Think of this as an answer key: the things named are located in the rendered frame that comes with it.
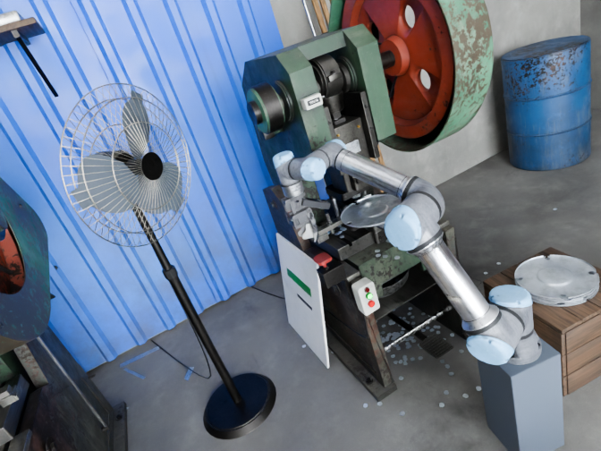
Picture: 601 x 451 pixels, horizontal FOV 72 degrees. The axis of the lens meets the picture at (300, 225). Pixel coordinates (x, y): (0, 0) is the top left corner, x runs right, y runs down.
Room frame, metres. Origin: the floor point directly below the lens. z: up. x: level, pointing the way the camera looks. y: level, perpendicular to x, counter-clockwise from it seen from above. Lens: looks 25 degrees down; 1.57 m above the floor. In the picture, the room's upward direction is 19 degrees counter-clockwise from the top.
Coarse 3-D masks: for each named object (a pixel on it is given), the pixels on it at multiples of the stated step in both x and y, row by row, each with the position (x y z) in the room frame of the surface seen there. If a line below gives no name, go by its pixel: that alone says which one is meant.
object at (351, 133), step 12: (336, 120) 1.69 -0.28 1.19; (348, 120) 1.69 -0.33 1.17; (360, 120) 1.67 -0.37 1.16; (336, 132) 1.63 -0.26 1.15; (348, 132) 1.65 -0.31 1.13; (360, 132) 1.67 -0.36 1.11; (348, 144) 1.64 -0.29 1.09; (360, 144) 1.66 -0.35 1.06; (336, 180) 1.69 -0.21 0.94; (348, 180) 1.63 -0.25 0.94
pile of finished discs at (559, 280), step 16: (560, 256) 1.40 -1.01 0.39; (528, 272) 1.37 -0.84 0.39; (544, 272) 1.33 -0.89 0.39; (560, 272) 1.30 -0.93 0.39; (576, 272) 1.27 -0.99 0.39; (592, 272) 1.26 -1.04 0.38; (528, 288) 1.28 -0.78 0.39; (544, 288) 1.25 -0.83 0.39; (560, 288) 1.22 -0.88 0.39; (576, 288) 1.19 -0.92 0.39; (592, 288) 1.16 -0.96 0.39; (544, 304) 1.20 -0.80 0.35; (560, 304) 1.18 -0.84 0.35; (576, 304) 1.15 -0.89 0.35
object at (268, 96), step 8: (256, 88) 1.60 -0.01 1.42; (264, 88) 1.60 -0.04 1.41; (272, 88) 1.59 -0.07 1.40; (264, 96) 1.57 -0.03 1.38; (272, 96) 1.57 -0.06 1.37; (264, 104) 1.55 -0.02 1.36; (272, 104) 1.56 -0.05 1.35; (280, 104) 1.56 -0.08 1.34; (272, 112) 1.55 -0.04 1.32; (280, 112) 1.56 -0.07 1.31; (272, 120) 1.56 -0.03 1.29; (280, 120) 1.57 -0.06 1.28; (256, 128) 1.75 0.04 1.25; (272, 128) 1.58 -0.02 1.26; (280, 128) 1.61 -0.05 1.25; (264, 136) 1.70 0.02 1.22; (272, 136) 1.70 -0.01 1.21
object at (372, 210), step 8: (360, 200) 1.75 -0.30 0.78; (368, 200) 1.72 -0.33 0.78; (376, 200) 1.69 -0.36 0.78; (384, 200) 1.66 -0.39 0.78; (392, 200) 1.64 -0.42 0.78; (400, 200) 1.61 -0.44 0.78; (344, 208) 1.71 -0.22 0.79; (352, 208) 1.69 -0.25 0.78; (360, 208) 1.66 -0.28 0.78; (368, 208) 1.62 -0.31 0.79; (376, 208) 1.60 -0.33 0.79; (384, 208) 1.57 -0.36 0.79; (392, 208) 1.56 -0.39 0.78; (344, 216) 1.65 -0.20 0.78; (352, 216) 1.62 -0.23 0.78; (360, 216) 1.59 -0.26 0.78; (368, 216) 1.56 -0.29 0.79; (376, 216) 1.54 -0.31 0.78; (384, 216) 1.52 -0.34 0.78; (344, 224) 1.57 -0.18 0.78; (352, 224) 1.55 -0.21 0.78; (360, 224) 1.52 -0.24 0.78; (368, 224) 1.50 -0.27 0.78; (376, 224) 1.48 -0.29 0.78
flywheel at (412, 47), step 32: (352, 0) 2.00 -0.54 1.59; (384, 0) 1.85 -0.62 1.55; (416, 0) 1.67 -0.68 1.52; (384, 32) 1.89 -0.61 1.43; (416, 32) 1.70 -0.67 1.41; (448, 32) 1.50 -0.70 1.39; (416, 64) 1.73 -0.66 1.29; (448, 64) 1.52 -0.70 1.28; (416, 96) 1.76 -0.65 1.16; (448, 96) 1.54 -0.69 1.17; (416, 128) 1.75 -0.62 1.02
